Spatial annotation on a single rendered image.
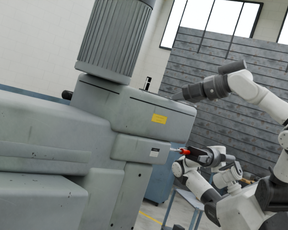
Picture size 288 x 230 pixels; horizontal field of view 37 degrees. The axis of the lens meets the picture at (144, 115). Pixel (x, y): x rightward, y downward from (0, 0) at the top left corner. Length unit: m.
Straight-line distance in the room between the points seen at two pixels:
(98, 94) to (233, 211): 0.73
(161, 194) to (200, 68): 3.83
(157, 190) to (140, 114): 6.35
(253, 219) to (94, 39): 0.92
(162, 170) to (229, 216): 5.95
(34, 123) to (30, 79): 8.11
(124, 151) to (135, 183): 0.19
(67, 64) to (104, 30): 8.43
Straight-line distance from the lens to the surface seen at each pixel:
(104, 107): 1.46
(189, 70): 10.65
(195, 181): 2.13
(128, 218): 1.70
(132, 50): 1.45
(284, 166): 1.60
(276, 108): 1.50
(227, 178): 1.86
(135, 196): 1.68
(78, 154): 1.37
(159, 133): 1.61
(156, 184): 7.81
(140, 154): 1.58
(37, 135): 1.25
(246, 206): 1.76
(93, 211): 1.51
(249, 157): 9.55
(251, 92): 1.48
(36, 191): 1.16
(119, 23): 1.42
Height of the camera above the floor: 1.88
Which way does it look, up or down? 3 degrees down
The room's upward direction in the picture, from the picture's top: 18 degrees clockwise
